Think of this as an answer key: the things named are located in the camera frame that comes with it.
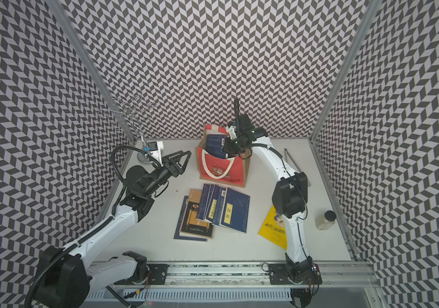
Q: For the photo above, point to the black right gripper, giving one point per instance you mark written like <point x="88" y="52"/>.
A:
<point x="229" y="148"/>

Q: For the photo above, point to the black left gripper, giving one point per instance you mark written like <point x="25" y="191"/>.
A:
<point x="178" y="169"/>

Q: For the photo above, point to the blue book text back cover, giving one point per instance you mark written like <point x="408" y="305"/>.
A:
<point x="215" y="145"/>

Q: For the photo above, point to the red burlap Christmas bag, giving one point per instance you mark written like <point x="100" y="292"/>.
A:
<point x="230" y="171"/>

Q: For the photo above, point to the blue book yellow label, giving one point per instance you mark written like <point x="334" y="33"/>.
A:
<point x="224" y="207"/>

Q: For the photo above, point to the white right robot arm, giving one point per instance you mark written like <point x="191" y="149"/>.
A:
<point x="290" y="195"/>

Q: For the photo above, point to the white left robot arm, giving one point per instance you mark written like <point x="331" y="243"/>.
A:
<point x="66" y="276"/>

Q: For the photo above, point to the stainless steel kitchen tongs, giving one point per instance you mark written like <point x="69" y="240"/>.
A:
<point x="290" y="157"/>

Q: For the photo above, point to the brown cover book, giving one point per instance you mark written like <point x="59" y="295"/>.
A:
<point x="192" y="225"/>

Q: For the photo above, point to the blue book under brown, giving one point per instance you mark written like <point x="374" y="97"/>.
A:
<point x="178" y="234"/>

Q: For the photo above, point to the yellow book blue illustration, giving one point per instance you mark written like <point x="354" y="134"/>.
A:
<point x="273" y="229"/>

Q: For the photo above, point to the small glass spice jar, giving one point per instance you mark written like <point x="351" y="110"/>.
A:
<point x="326" y="220"/>

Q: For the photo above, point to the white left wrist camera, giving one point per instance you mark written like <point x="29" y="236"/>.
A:
<point x="155" y="149"/>

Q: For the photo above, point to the chrome wire jewelry stand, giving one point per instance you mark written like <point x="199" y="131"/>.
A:
<point x="137" y="114"/>

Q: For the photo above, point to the aluminium corner frame post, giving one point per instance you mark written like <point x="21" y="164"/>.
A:
<point x="59" y="13"/>

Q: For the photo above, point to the right aluminium corner post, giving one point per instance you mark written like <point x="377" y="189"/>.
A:
<point x="360" y="35"/>

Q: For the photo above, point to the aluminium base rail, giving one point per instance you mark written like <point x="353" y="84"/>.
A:
<point x="235" y="281"/>

